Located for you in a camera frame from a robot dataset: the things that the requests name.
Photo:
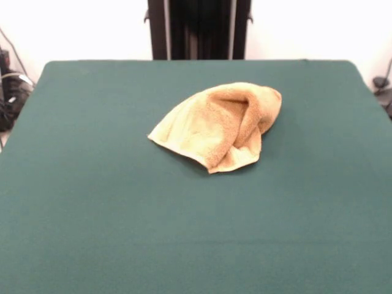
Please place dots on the dark green table cloth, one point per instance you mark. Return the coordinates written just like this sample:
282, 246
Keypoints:
92, 214

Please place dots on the tan terry towel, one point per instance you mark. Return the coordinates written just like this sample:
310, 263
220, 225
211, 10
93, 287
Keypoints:
196, 128

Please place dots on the dark stand foot with knob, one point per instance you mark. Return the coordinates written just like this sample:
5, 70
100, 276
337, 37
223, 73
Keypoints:
379, 82
9, 104

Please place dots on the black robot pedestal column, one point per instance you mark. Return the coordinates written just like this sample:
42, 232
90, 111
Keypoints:
199, 30

